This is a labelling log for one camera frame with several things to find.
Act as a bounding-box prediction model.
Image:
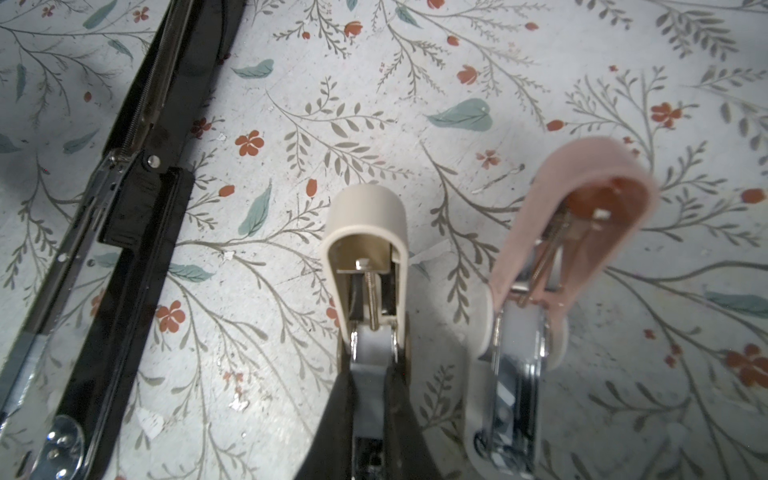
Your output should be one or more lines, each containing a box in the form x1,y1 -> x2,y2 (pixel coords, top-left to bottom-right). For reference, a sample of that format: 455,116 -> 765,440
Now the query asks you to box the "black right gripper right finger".
384,365 -> 443,480

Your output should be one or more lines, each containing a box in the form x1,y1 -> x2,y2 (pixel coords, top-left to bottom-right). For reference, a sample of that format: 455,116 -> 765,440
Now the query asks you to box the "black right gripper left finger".
295,371 -> 356,480

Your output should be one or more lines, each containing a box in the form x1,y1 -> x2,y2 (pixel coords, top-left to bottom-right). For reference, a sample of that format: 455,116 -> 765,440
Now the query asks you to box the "beige mini stapler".
320,184 -> 410,479

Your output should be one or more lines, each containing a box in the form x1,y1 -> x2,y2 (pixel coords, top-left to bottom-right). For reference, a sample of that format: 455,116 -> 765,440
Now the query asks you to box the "black long stapler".
1,1 -> 244,479

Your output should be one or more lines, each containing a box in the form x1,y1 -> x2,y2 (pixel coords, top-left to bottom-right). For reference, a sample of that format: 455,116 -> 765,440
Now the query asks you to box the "pink mini stapler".
462,137 -> 659,479

